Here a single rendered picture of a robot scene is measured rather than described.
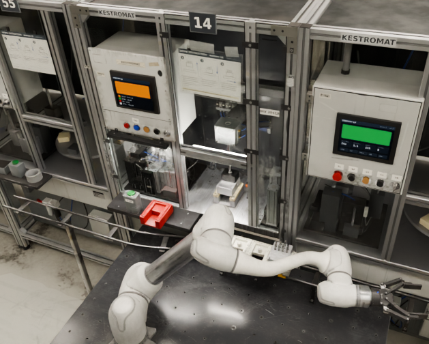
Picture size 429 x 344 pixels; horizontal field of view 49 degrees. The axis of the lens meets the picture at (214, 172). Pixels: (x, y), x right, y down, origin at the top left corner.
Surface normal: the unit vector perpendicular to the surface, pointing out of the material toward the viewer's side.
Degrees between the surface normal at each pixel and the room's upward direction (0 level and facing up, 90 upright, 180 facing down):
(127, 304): 6
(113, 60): 90
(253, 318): 0
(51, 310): 0
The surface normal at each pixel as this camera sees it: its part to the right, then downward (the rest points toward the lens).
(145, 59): -0.40, 0.58
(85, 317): -0.06, -0.79
